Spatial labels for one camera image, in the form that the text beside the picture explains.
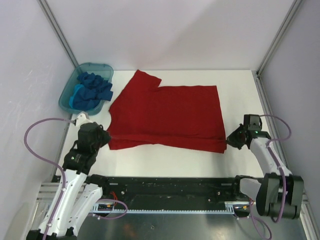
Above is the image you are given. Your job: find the red t shirt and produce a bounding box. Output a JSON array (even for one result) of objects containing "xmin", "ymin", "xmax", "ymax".
[{"xmin": 107, "ymin": 70, "xmax": 227, "ymax": 154}]

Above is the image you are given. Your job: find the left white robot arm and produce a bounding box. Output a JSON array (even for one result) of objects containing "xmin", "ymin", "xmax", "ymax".
[{"xmin": 26, "ymin": 122, "xmax": 111, "ymax": 240}]

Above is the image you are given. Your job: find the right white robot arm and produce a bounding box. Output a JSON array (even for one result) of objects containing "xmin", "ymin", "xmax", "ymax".
[{"xmin": 226, "ymin": 114, "xmax": 304, "ymax": 223}]

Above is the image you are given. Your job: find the dark blue t shirt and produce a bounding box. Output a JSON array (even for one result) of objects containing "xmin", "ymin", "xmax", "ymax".
[{"xmin": 74, "ymin": 72, "xmax": 113, "ymax": 111}]

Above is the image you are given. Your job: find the light blue t shirt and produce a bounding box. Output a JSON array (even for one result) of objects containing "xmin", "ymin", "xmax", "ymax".
[{"xmin": 68, "ymin": 84, "xmax": 84, "ymax": 109}]

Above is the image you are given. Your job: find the teal plastic bin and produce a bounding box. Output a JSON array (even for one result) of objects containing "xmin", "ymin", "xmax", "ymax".
[{"xmin": 58, "ymin": 62, "xmax": 114, "ymax": 116}]

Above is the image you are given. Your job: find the right aluminium frame post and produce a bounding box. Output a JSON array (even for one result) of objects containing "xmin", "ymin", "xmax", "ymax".
[{"xmin": 255, "ymin": 0, "xmax": 306, "ymax": 79}]

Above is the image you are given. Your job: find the aluminium frame post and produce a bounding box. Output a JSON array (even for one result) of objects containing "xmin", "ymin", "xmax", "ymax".
[
  {"xmin": 37, "ymin": 0, "xmax": 79, "ymax": 68},
  {"xmin": 255, "ymin": 0, "xmax": 306, "ymax": 79}
]

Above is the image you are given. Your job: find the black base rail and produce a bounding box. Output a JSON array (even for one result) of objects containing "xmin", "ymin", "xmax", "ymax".
[{"xmin": 85, "ymin": 174, "xmax": 250, "ymax": 210}]

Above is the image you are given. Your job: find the grey slotted cable duct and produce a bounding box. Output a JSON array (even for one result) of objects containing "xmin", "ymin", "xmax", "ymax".
[{"xmin": 89, "ymin": 202, "xmax": 235, "ymax": 216}]

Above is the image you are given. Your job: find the left aluminium frame post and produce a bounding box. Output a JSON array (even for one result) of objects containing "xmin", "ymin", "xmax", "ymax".
[{"xmin": 37, "ymin": 0, "xmax": 79, "ymax": 68}]

